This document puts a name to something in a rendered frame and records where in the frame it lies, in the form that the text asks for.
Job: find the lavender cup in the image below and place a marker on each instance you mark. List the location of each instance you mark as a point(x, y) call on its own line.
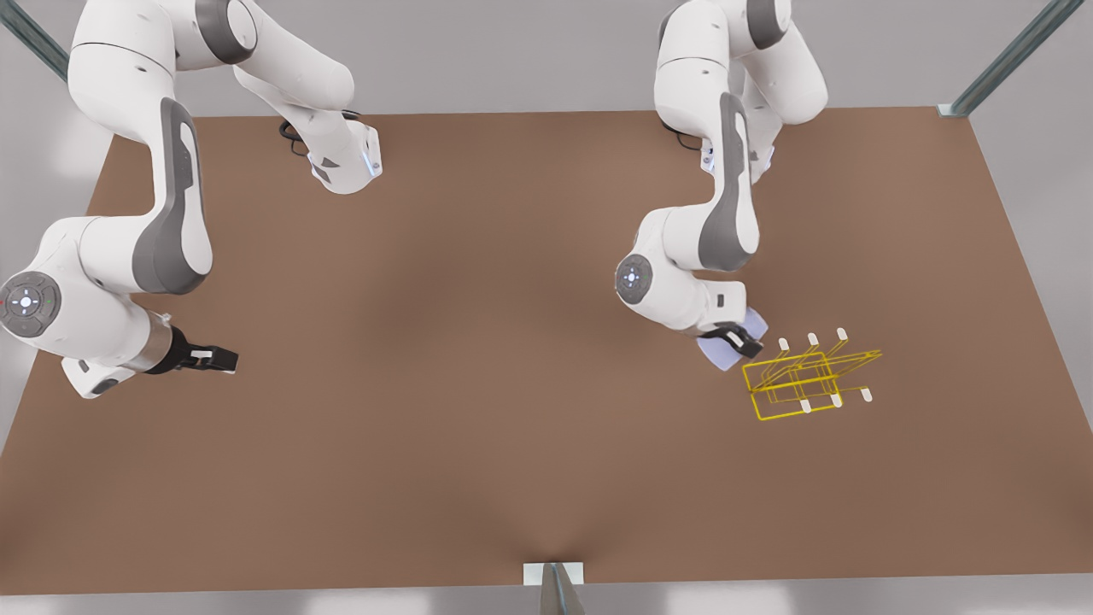
point(720, 354)

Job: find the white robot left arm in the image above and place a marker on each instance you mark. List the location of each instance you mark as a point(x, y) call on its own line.
point(709, 94)

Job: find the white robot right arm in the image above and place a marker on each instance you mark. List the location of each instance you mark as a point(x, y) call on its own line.
point(102, 248)

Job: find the silver frame post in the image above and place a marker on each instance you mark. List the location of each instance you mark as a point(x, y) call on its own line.
point(32, 36)
point(555, 585)
point(1012, 55)

